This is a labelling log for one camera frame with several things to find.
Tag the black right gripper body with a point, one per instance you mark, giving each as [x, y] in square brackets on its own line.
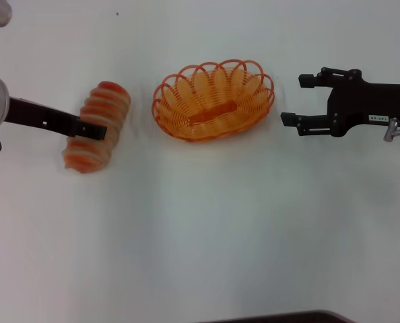
[358, 104]

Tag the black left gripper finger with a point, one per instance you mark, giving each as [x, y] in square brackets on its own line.
[92, 132]

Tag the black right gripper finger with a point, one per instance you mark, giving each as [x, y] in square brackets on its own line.
[321, 79]
[312, 125]

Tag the orange woven plastic basket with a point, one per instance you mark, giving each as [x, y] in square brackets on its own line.
[213, 114]

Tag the dark robot torso edge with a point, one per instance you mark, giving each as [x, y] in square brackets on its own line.
[287, 318]

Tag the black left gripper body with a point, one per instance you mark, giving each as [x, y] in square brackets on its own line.
[41, 116]

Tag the orange striped bread loaf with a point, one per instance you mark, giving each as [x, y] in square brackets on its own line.
[112, 101]

